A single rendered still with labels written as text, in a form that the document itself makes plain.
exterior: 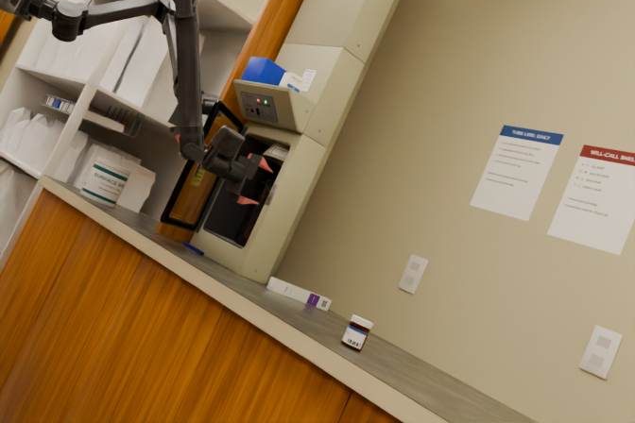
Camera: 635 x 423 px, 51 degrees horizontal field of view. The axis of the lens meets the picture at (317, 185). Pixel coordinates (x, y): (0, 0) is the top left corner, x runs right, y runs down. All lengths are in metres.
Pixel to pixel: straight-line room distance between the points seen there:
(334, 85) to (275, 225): 0.47
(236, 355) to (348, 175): 1.14
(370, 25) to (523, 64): 0.50
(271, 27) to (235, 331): 1.22
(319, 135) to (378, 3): 0.47
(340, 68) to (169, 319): 0.93
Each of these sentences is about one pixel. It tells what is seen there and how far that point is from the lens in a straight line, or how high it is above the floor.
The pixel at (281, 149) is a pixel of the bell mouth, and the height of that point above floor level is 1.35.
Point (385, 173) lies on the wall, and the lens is 2.38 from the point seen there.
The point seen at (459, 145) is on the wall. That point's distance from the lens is 2.24.
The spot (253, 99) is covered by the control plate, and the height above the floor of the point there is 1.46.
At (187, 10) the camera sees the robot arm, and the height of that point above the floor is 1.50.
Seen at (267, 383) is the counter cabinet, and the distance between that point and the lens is 1.44.
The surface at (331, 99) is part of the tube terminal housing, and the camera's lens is 2.12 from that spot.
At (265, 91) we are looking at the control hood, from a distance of 2.13.
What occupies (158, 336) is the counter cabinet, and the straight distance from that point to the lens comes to 1.79.
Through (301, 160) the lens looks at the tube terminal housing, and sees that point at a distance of 2.08.
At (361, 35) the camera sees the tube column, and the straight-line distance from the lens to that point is 2.19.
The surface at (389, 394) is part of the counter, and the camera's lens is 1.19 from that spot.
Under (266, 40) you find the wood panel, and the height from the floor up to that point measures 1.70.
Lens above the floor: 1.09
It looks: 5 degrees up
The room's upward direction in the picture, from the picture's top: 24 degrees clockwise
